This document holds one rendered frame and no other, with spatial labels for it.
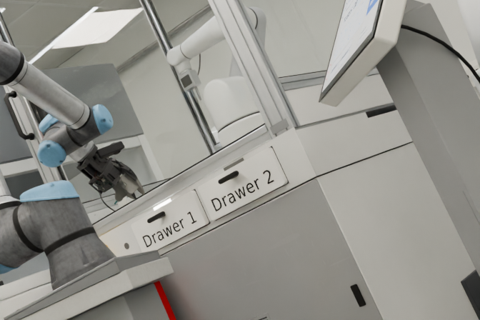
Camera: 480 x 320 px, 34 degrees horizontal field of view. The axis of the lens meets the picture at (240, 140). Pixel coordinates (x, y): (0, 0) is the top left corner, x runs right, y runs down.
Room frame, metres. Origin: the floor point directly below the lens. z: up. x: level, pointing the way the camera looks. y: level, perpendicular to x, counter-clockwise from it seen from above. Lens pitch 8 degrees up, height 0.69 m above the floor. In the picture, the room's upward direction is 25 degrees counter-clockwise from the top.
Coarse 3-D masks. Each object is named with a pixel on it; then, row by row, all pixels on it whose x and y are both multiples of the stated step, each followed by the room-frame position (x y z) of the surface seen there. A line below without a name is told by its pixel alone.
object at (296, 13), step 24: (264, 0) 2.28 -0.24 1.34; (288, 0) 2.39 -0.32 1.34; (312, 0) 2.51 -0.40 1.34; (336, 0) 2.64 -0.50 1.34; (264, 24) 2.23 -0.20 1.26; (288, 24) 2.33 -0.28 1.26; (312, 24) 2.45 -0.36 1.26; (336, 24) 2.57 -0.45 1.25; (264, 48) 2.19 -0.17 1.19; (288, 48) 2.28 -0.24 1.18; (312, 48) 2.39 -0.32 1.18; (288, 72) 2.24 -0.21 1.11
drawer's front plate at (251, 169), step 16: (256, 160) 2.19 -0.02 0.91; (272, 160) 2.16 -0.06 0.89; (240, 176) 2.24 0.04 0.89; (256, 176) 2.20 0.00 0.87; (272, 176) 2.18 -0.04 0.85; (208, 192) 2.31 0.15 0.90; (224, 192) 2.28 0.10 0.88; (240, 192) 2.25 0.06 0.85; (256, 192) 2.22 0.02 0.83; (208, 208) 2.33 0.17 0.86; (224, 208) 2.29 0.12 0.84
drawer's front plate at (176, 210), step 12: (192, 192) 2.35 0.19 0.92; (168, 204) 2.41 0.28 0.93; (180, 204) 2.38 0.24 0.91; (192, 204) 2.35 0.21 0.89; (144, 216) 2.47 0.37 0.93; (168, 216) 2.42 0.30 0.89; (180, 216) 2.39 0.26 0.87; (204, 216) 2.35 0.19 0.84; (132, 228) 2.51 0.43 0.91; (144, 228) 2.48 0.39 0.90; (156, 228) 2.45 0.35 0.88; (168, 228) 2.43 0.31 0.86; (180, 228) 2.40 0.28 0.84; (192, 228) 2.38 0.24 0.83; (156, 240) 2.47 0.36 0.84; (168, 240) 2.44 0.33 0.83
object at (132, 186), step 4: (124, 176) 2.31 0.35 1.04; (128, 176) 2.31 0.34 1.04; (124, 180) 2.31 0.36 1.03; (128, 180) 2.32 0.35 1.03; (132, 180) 2.32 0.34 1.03; (136, 180) 2.33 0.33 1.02; (128, 184) 2.31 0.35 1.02; (132, 184) 2.32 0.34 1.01; (136, 184) 2.33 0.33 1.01; (140, 184) 2.34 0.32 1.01; (128, 188) 2.30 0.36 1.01; (132, 188) 2.32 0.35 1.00; (136, 188) 2.33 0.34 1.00; (140, 188) 2.34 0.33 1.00; (128, 192) 2.30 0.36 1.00; (132, 192) 2.31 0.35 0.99; (140, 192) 2.35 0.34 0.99; (144, 192) 2.36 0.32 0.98
